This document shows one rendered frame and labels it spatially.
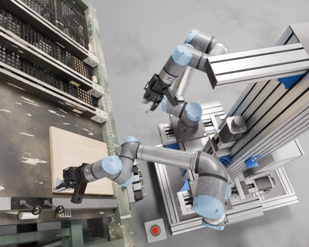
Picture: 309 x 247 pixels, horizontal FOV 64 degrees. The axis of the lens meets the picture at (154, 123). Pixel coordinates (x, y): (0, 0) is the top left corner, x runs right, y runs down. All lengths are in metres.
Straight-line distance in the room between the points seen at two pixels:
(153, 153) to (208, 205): 0.32
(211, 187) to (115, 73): 2.49
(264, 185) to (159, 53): 2.27
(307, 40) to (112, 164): 0.81
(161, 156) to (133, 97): 2.02
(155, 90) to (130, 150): 0.29
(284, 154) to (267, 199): 1.09
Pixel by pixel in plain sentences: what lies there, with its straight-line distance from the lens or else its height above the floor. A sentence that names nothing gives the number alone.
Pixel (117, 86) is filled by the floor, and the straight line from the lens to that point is 3.14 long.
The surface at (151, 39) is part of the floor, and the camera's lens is 3.62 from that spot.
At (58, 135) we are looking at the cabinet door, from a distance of 1.52.
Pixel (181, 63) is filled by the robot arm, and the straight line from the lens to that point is 1.00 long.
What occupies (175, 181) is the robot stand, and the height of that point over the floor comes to 0.21.
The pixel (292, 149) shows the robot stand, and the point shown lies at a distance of 1.72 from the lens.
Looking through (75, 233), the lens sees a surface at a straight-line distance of 1.51.
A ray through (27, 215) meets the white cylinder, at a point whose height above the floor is 1.45.
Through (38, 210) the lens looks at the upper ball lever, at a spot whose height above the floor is 1.55.
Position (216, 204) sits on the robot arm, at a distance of 0.99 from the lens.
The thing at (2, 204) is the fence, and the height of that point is 1.55.
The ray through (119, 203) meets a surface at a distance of 1.72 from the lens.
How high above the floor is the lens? 2.60
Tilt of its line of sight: 65 degrees down
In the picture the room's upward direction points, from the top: 7 degrees clockwise
